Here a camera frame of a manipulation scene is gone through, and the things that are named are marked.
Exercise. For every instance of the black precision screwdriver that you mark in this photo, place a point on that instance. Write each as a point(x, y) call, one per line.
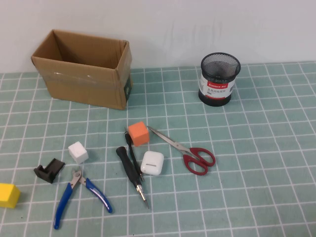
point(127, 165)

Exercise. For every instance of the orange foam cube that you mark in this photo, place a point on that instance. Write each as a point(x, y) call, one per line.
point(139, 135)

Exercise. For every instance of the thin black pen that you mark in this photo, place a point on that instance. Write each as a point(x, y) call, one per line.
point(132, 154)

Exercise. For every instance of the white earbuds case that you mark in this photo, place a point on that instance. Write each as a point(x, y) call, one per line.
point(151, 163)

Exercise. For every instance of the black mesh pen holder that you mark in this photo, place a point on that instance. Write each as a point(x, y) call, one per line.
point(217, 96)

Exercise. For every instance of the brown cardboard box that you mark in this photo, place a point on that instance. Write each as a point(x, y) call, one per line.
point(81, 81)

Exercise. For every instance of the white foam cube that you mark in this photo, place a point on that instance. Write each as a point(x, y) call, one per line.
point(78, 153)

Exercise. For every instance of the yellow foam cube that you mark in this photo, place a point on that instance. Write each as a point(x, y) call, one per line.
point(7, 196)

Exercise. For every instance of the black plastic bracket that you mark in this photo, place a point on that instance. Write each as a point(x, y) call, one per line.
point(49, 170)

